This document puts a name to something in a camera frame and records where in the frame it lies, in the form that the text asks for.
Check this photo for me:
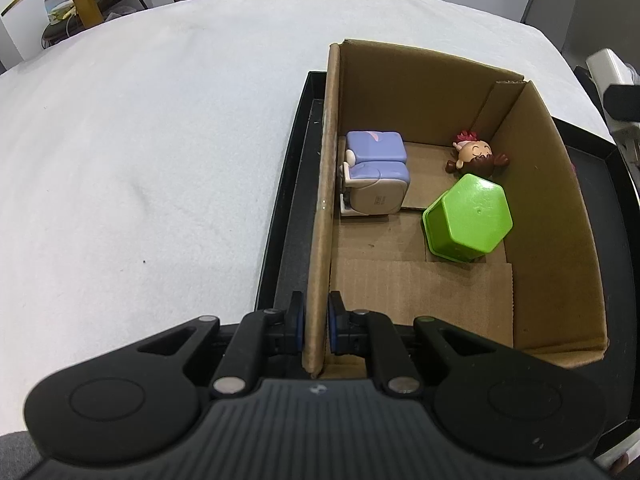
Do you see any white charger plug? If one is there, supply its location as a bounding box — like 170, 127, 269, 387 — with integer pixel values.
586, 48, 640, 165

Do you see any brown-haired doll figurine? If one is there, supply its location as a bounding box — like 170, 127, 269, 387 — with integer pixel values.
446, 130, 511, 179

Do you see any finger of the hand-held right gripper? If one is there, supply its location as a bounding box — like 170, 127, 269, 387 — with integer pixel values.
603, 83, 640, 124

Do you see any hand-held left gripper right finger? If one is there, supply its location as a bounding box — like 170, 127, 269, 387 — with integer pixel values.
328, 290, 497, 398

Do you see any green hexagonal cup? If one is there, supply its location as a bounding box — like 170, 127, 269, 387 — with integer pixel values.
422, 173, 515, 265

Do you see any black low shelf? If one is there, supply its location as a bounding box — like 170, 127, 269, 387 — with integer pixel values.
42, 0, 152, 49

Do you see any purple and white toy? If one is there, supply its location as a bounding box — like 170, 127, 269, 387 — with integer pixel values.
338, 130, 412, 219

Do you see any brown cardboard box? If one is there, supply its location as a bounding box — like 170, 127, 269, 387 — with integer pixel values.
302, 38, 611, 380

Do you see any grey chair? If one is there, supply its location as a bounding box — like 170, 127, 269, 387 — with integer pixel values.
520, 0, 640, 62

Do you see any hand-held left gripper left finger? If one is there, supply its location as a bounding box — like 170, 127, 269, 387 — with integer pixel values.
135, 290, 306, 397

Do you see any black tray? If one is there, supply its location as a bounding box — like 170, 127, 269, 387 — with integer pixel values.
255, 71, 640, 461

